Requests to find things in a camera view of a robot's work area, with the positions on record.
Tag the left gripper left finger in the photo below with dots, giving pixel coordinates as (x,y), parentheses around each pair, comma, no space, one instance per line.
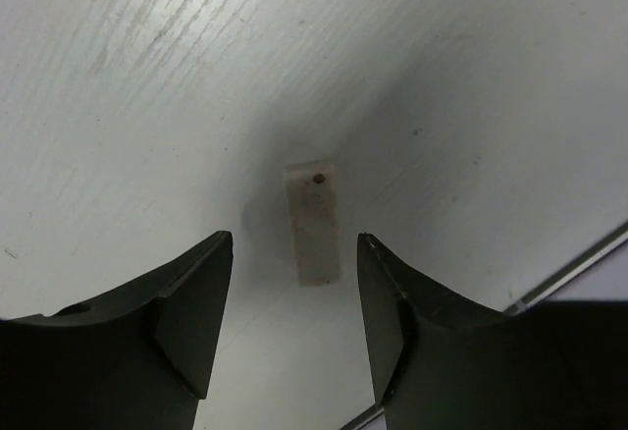
(137,357)

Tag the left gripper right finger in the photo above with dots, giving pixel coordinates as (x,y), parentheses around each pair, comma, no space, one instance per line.
(440,360)

